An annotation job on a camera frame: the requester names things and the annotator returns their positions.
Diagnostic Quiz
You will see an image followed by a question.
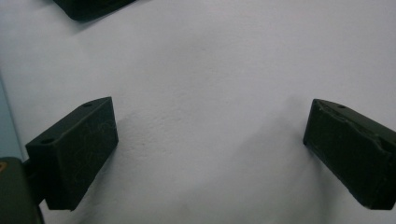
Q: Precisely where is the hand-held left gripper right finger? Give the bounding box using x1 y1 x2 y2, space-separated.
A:
303 98 396 211

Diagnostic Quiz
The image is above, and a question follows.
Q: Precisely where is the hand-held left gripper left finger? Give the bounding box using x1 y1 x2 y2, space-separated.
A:
25 96 120 212

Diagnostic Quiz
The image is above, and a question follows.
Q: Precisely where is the black flat object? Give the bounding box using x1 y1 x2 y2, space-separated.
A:
51 0 138 22

